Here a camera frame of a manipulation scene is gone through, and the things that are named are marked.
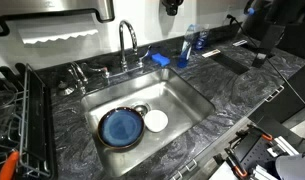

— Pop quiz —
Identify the small white bowl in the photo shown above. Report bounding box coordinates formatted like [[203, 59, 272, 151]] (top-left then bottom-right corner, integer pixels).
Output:
[[144, 110, 168, 133]]

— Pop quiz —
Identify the stainless steel sink basin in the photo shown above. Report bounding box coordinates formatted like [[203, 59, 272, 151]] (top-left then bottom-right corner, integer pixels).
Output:
[[81, 68, 215, 177]]

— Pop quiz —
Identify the sink drain strainer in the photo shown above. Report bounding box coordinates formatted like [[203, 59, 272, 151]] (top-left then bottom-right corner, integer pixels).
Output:
[[133, 104, 149, 117]]

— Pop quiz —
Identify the chrome sink stopper cap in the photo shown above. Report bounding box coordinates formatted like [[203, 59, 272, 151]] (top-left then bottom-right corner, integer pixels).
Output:
[[58, 81, 68, 90]]

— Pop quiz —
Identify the black device on counter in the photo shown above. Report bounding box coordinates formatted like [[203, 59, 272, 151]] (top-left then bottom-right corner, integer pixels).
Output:
[[252, 25, 285, 68]]

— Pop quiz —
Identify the blue sponge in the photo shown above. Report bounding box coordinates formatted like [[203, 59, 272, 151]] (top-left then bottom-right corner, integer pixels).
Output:
[[152, 53, 170, 67]]

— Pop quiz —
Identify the chrome gooseneck faucet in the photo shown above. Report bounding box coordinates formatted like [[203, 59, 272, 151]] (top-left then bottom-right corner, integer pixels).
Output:
[[81, 20, 152, 79]]

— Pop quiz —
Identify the blue dish soap bottle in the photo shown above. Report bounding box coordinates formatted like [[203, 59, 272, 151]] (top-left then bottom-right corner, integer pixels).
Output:
[[177, 24, 195, 68]]

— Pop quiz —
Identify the blue ceramic plate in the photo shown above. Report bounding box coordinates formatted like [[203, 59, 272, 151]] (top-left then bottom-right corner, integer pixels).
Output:
[[97, 107, 145, 149]]

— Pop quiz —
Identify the clear blue-label bottle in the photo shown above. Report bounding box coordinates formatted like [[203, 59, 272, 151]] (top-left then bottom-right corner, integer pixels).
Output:
[[195, 25, 209, 50]]

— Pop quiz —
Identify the small chrome side faucet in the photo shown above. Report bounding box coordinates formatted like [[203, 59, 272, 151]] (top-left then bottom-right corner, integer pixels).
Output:
[[68, 62, 88, 94]]

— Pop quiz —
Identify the black perforated equipment cart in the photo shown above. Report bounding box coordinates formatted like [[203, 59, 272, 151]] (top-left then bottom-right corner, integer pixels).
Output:
[[210, 124, 305, 180]]

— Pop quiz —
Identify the white paper towel sheet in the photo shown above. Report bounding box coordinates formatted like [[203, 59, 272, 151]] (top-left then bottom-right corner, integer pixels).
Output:
[[19, 29, 97, 44]]

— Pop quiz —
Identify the steel paper towel dispenser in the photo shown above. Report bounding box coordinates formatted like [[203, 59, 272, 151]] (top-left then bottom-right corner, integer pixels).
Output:
[[0, 0, 115, 36]]

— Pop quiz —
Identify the lower cabinet drawer handle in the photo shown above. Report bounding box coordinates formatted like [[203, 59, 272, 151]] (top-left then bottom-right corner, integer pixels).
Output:
[[170, 159, 198, 180]]

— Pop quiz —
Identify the cabinet drawer handle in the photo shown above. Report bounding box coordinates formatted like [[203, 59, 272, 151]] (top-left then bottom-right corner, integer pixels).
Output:
[[265, 85, 284, 102], [170, 159, 198, 180]]

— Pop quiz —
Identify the black wall soap dispenser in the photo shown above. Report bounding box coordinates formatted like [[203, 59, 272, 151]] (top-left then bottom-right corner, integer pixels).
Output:
[[161, 0, 184, 16]]

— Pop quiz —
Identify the black clamp with orange handle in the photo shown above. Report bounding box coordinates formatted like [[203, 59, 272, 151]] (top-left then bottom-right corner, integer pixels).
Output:
[[225, 148, 248, 179]]

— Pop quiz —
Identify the black power cable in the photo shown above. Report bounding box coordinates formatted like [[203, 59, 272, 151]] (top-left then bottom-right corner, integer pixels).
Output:
[[226, 14, 305, 113]]

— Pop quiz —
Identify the wire dish drying rack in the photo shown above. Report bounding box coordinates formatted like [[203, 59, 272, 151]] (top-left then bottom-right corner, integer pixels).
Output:
[[0, 63, 57, 180]]

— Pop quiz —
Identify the orange handled utensil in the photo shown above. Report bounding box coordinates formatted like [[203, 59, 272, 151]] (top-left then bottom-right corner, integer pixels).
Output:
[[0, 151, 19, 180]]

